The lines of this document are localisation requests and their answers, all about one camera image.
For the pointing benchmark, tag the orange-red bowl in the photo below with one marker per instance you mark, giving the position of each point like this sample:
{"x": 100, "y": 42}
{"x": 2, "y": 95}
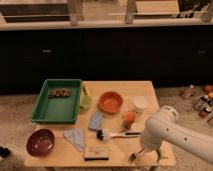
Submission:
{"x": 110, "y": 102}

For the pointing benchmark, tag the dark maroon bowl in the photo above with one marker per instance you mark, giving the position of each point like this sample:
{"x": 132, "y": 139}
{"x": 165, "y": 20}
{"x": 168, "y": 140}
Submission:
{"x": 40, "y": 143}

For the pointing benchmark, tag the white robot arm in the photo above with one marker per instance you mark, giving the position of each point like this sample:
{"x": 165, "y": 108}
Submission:
{"x": 162, "y": 126}

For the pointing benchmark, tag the blue sponge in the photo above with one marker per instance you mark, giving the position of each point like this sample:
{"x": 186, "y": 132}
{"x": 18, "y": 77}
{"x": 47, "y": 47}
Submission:
{"x": 95, "y": 122}

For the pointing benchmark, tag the green plastic cup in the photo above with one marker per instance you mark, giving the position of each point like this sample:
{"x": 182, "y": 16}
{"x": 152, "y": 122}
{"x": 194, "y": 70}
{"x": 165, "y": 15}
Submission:
{"x": 86, "y": 102}

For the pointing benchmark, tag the green plastic tray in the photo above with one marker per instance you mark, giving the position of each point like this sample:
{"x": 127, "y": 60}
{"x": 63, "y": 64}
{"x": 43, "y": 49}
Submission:
{"x": 58, "y": 110}

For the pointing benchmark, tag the tan block with black edge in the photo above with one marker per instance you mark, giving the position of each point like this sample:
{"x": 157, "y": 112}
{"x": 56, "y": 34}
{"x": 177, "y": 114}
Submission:
{"x": 96, "y": 153}

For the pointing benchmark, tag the silver metal fork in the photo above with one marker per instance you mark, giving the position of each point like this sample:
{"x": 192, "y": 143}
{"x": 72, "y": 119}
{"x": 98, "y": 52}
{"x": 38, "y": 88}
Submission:
{"x": 133, "y": 156}

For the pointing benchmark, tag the wooden table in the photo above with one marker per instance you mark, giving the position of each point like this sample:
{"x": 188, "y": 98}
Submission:
{"x": 64, "y": 154}

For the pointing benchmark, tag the light blue folded cloth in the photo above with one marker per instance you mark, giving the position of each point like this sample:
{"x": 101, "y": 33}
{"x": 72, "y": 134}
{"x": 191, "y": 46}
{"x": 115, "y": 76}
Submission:
{"x": 76, "y": 138}

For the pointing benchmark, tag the white lidded jar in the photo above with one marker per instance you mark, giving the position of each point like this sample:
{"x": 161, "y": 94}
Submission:
{"x": 140, "y": 104}

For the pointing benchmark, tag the black cabinet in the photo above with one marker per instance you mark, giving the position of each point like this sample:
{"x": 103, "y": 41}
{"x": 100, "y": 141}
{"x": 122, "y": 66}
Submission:
{"x": 167, "y": 56}

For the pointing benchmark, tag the small black object on floor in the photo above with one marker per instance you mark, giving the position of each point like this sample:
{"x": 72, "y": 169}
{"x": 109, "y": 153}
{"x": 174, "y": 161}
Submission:
{"x": 4, "y": 152}

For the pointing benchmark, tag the bottles and items on floor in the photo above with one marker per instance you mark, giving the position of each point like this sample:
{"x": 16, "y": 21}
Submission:
{"x": 201, "y": 105}

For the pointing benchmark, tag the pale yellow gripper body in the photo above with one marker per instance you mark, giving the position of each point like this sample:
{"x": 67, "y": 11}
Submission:
{"x": 149, "y": 150}

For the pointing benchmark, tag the brown food in tray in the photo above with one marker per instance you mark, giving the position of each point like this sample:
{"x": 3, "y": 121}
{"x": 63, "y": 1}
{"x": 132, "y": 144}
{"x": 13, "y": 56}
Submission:
{"x": 59, "y": 92}

